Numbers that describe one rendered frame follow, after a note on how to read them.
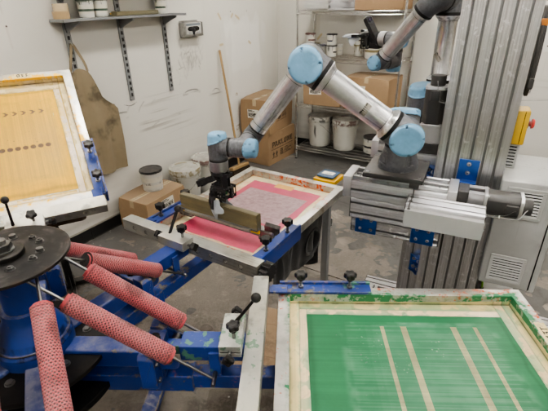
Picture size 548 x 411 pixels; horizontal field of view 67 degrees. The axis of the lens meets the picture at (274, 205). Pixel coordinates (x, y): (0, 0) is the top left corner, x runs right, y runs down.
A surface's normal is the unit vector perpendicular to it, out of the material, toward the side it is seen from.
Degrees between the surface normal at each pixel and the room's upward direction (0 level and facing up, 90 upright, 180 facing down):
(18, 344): 62
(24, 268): 0
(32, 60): 90
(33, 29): 90
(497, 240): 90
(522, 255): 90
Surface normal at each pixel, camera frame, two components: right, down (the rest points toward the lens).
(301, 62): -0.29, 0.37
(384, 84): -0.49, 0.28
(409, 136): -0.08, 0.52
